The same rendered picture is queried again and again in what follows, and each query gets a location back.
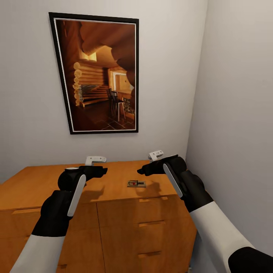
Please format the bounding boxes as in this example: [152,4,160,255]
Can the mousetrap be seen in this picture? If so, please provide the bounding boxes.
[127,180,146,188]

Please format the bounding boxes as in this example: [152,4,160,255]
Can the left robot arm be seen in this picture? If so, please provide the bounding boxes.
[9,156,108,273]

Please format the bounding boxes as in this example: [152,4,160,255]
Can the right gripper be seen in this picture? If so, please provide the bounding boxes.
[137,160,161,176]

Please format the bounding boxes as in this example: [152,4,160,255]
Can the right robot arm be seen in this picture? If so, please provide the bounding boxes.
[137,151,273,273]

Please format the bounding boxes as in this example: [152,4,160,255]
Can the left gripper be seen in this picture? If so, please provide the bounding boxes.
[80,166,108,179]

